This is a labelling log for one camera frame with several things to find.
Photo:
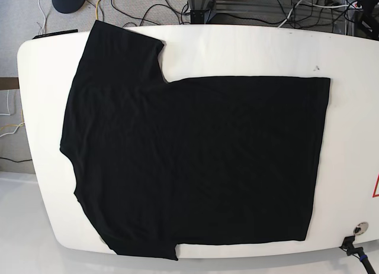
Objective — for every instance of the black round stand base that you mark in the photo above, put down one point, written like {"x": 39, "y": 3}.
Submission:
{"x": 67, "y": 6}

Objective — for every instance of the right table grommet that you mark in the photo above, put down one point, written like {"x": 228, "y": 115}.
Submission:
{"x": 361, "y": 228}

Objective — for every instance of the red warning sticker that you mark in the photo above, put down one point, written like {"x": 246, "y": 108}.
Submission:
{"x": 375, "y": 193}

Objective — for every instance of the black clamp with cable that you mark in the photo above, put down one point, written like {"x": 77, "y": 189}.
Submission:
{"x": 358, "y": 252}

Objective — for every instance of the aluminium frame post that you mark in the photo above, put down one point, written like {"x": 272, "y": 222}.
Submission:
{"x": 201, "y": 11}

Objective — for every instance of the black T-shirt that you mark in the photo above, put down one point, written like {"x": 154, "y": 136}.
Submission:
{"x": 218, "y": 160}

